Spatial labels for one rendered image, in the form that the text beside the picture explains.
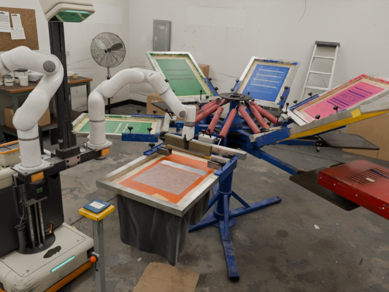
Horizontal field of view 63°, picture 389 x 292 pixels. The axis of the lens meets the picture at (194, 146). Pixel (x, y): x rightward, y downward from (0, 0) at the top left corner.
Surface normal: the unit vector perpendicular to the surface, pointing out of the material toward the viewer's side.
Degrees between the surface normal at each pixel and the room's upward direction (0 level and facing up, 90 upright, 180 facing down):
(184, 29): 90
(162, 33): 90
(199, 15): 90
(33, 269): 0
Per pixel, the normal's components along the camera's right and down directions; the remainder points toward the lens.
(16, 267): 0.07, -0.93
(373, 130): -0.43, 0.09
